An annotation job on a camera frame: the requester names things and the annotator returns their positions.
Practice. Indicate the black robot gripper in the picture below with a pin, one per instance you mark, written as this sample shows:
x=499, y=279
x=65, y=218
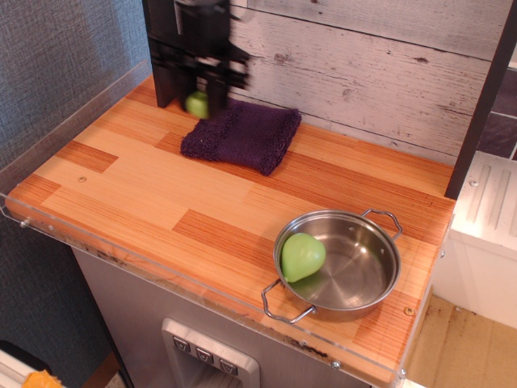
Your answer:
x=192, y=40

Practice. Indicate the green handled grey spatula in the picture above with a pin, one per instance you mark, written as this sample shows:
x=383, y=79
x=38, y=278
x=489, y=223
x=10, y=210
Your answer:
x=197, y=104

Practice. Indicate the purple folded towel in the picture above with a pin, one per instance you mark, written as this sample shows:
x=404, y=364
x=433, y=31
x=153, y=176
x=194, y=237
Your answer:
x=246, y=134

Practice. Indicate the green plastic pear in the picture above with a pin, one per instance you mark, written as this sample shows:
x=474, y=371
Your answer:
x=302, y=255

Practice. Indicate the clear acrylic table guard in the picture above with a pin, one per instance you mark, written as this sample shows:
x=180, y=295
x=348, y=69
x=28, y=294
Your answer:
x=120, y=190

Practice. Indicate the stainless steel pan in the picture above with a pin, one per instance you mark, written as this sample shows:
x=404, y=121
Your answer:
x=361, y=269

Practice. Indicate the silver dispenser panel with buttons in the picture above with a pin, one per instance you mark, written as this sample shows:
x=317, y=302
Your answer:
x=198, y=360

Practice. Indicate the white plastic container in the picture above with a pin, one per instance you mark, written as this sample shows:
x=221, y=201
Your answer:
x=477, y=266

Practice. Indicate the yellow orange cloth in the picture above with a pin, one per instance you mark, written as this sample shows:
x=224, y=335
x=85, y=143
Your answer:
x=41, y=379

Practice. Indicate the dark right vertical post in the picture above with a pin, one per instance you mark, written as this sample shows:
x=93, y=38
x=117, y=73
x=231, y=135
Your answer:
x=489, y=91

